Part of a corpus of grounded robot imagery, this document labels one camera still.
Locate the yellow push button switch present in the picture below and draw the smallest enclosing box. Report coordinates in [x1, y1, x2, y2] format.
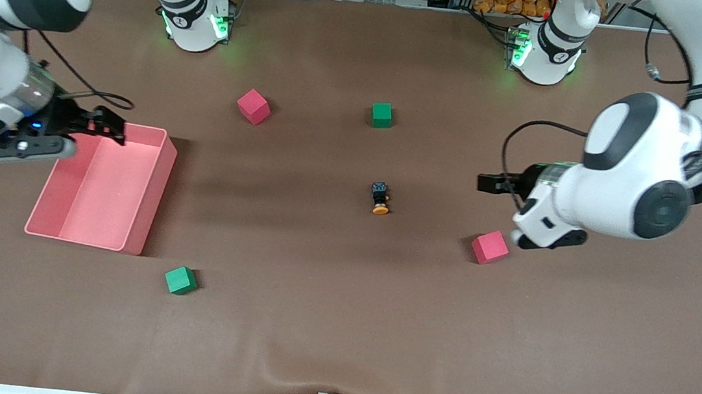
[368, 181, 393, 217]

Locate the pink foam cube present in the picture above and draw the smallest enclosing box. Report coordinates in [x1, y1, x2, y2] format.
[469, 228, 512, 267]
[234, 87, 273, 128]

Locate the pink plastic bin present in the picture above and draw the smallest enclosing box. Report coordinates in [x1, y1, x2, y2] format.
[23, 114, 180, 259]

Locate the green foam cube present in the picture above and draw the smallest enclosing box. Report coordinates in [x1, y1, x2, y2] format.
[370, 101, 395, 130]
[163, 264, 200, 297]

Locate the brown table mat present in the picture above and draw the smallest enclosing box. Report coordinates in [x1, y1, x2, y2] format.
[0, 0, 702, 394]

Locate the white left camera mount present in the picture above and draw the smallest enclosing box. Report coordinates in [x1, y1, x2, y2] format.
[509, 179, 594, 256]

